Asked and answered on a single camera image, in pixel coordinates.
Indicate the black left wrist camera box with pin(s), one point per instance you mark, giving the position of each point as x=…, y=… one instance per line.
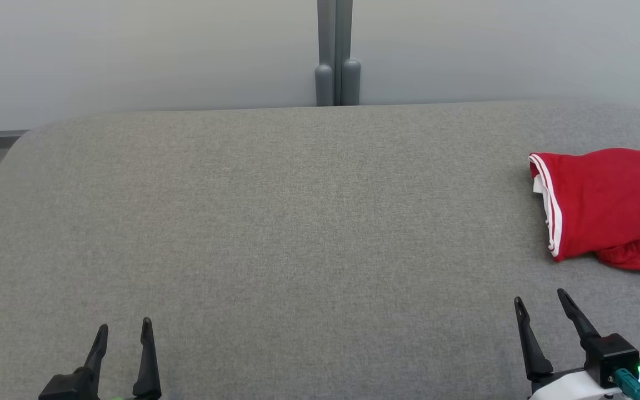
x=67, y=386

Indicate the grey fabric sofa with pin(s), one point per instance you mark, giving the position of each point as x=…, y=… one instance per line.
x=270, y=239

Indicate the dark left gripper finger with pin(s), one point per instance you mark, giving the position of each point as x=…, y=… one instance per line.
x=96, y=355
x=148, y=366

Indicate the red and white basketball jersey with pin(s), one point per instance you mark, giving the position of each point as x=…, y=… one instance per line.
x=609, y=200

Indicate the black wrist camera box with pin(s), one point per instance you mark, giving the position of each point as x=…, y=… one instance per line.
x=611, y=353
x=67, y=386

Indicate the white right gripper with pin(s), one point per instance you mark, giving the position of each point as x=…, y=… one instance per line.
x=570, y=389

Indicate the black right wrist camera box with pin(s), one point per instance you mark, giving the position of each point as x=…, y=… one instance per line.
x=611, y=353

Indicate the grey partition post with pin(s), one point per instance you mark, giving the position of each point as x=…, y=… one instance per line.
x=338, y=50

